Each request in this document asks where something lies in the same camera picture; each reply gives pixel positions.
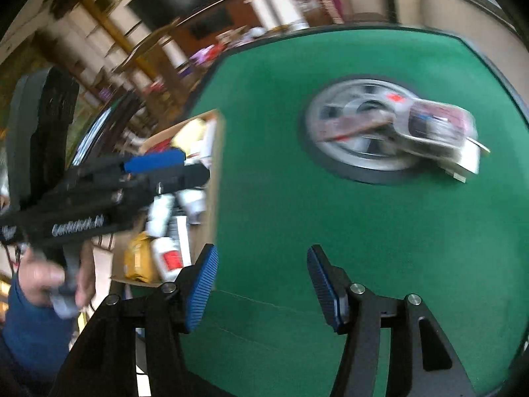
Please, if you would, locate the brown cardboard box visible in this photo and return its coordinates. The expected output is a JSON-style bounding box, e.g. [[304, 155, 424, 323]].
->
[[93, 110, 226, 286]]

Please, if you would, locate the yellow snack packet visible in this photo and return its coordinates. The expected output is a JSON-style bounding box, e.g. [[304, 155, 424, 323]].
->
[[123, 232, 160, 284]]

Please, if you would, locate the pink clear zip pouch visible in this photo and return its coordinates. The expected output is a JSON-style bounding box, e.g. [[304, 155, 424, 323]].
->
[[397, 98, 480, 160]]

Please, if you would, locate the pink patterned packet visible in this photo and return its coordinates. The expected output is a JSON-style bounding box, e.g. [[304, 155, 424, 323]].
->
[[326, 111, 393, 141]]

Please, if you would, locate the wooden chair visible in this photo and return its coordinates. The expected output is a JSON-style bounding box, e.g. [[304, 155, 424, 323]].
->
[[111, 17, 199, 108]]

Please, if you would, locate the white power adapter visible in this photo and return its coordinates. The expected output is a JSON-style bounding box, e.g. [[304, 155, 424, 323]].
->
[[438, 136, 490, 183]]

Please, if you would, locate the white jar red label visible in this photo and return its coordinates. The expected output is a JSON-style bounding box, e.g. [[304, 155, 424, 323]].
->
[[151, 236, 186, 282]]

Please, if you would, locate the round metal table plate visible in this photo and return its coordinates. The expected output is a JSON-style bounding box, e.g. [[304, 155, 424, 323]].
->
[[304, 78, 439, 185]]

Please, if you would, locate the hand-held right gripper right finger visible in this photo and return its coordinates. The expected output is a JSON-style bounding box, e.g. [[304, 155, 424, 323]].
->
[[307, 245, 476, 397]]

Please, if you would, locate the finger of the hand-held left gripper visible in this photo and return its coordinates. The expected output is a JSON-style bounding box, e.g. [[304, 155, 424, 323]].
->
[[119, 166, 211, 208], [73, 150, 187, 183]]

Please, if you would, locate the person's left hand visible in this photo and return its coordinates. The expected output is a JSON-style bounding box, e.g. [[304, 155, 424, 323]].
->
[[17, 241, 98, 307]]

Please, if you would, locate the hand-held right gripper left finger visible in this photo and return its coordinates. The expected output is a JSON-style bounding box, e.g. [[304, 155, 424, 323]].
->
[[50, 244, 220, 397]]

